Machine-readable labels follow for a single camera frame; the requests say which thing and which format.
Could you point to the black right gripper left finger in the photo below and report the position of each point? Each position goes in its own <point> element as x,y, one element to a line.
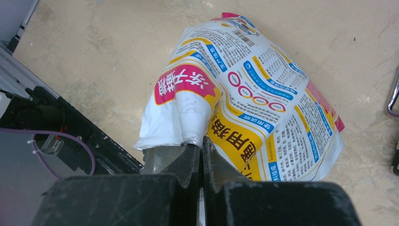
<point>168,198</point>

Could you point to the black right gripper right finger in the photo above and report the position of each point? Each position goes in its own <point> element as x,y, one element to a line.
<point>230,199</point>

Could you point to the cat food bag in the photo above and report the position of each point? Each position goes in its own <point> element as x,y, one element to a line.
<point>225,80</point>

